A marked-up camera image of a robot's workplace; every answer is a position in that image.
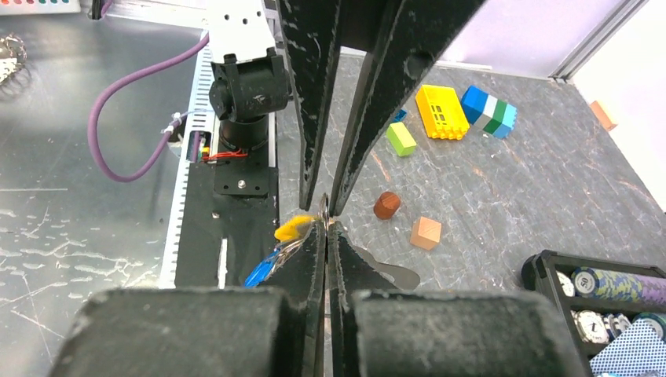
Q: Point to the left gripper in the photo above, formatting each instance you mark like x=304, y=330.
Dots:
x=402, y=39

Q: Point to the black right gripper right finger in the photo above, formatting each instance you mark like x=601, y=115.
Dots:
x=378, y=331

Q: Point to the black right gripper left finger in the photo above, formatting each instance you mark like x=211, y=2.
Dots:
x=273, y=329

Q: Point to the blue key tag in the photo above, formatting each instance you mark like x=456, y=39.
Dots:
x=262, y=270

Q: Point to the yellow key tag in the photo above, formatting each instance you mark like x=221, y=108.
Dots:
x=295, y=228

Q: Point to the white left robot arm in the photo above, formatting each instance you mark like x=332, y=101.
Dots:
x=234, y=22

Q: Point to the small dark blue brick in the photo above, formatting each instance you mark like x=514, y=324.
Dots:
x=399, y=117

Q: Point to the yellow window brick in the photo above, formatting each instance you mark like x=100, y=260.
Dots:
x=441, y=112

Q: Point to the small wooden cube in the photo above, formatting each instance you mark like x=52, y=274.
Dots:
x=426, y=233

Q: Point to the lime green flat piece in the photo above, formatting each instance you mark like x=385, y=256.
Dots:
x=401, y=139

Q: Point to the brown wooden cylinder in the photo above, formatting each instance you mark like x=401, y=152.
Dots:
x=387, y=205

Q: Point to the blue grey green brick stack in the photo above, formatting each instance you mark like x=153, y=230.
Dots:
x=488, y=113

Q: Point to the black poker chip case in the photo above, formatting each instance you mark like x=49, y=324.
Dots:
x=614, y=311

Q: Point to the wooden block on ledge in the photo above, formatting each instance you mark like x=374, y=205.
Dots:
x=603, y=116

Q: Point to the white perforated basket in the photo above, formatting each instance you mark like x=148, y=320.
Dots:
x=31, y=7

